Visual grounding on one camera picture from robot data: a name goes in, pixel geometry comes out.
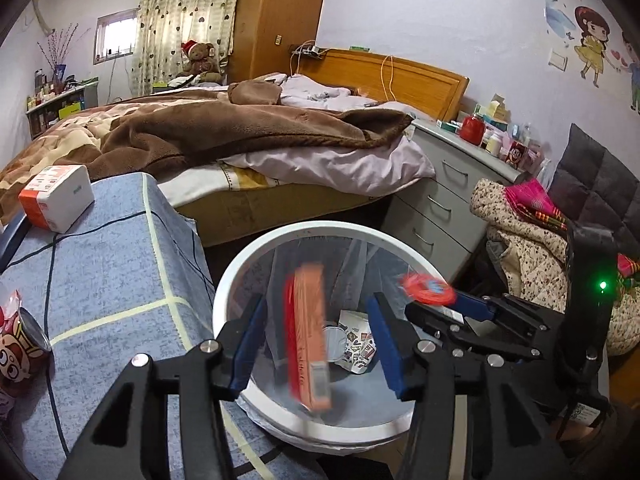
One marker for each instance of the white round trash bin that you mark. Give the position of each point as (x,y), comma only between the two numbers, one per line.
(356,263)

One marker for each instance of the orange tablet box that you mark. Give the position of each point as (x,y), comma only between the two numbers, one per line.
(304,310)

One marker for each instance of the blue patterned table cloth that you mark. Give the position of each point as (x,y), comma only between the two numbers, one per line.
(130,276)

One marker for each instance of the wooden bed with headboard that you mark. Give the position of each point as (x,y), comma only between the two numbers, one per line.
(225,216)

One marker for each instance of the red jar on nightstand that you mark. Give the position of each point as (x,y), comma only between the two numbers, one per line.
(473,129)

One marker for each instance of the floral padded jacket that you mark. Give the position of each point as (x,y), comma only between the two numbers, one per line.
(533,260)

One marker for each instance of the red milk drink can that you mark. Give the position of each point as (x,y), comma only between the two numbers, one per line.
(24,351)

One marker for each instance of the orange white carton box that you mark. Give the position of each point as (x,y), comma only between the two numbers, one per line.
(56,197)

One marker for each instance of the crumpled printed paper trash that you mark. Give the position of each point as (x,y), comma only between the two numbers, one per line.
(349,342)

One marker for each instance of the pale pink bed sheet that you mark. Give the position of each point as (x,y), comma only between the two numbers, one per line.
(374,173)

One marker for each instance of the shelf with clutter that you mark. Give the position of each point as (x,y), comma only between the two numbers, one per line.
(45,110)

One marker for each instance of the brown teddy bear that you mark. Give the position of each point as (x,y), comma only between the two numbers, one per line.
(200,61)

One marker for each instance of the red snack wrapper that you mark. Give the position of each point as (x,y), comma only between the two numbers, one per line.
(429,290)

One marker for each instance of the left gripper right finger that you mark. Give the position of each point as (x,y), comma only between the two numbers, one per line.
(395,341)

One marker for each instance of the dark grey chair cushion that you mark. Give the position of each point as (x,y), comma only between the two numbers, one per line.
(592,186)

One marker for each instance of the brown fleece blanket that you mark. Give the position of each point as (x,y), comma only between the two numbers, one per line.
(165,134)

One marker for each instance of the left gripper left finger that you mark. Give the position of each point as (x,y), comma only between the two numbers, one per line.
(240,340)

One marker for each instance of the grey drawer nightstand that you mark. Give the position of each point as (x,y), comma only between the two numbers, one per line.
(434,215)

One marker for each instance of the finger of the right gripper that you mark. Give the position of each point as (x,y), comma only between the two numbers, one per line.
(430,319)
(476,308)

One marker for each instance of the wooden wardrobe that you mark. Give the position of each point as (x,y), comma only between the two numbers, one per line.
(266,32)

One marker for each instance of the heart patterned curtain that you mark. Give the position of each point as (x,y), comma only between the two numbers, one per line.
(166,25)

